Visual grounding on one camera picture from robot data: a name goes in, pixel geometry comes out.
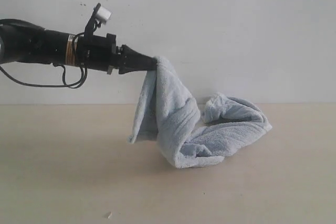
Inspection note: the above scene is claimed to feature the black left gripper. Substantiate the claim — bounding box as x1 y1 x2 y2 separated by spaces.
74 34 157 74

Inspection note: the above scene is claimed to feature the light blue terry towel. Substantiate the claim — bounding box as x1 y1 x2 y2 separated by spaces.
129 57 272 168

